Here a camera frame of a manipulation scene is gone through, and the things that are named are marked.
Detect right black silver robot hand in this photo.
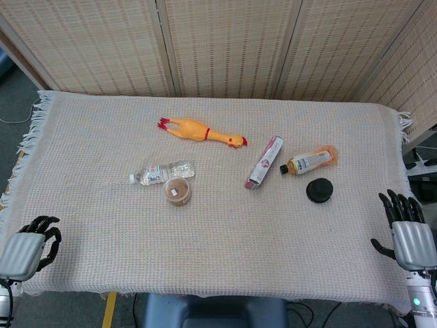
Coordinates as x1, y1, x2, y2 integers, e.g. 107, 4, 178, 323
370, 189, 435, 273

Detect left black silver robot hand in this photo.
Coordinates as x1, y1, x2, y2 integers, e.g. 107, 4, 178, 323
0, 215, 63, 282

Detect black white equipment stand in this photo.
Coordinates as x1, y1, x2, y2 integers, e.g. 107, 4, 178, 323
404, 146, 437, 184

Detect yellow floor tape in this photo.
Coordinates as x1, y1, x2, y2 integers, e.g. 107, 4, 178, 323
101, 292, 118, 328

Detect orange drink bottle black cap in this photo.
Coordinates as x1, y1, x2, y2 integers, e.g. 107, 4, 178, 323
279, 145, 340, 176

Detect clear plastic water bottle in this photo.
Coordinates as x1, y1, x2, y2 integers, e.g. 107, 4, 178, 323
128, 160, 196, 187

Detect clear jar brown contents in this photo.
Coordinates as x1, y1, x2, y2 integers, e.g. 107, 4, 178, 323
163, 176, 193, 208

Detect pink white toothpaste box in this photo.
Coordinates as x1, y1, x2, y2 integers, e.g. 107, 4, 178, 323
244, 135, 285, 190

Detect beige woven fringed tablecloth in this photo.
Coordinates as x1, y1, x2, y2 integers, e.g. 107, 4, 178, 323
0, 90, 416, 316

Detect yellow rubber chicken toy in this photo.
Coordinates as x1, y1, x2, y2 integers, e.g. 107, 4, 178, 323
157, 117, 249, 150

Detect woven bamboo folding screen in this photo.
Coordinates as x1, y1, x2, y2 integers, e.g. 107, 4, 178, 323
0, 0, 437, 146

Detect white floor cable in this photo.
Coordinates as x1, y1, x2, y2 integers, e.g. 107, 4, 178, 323
0, 102, 38, 124

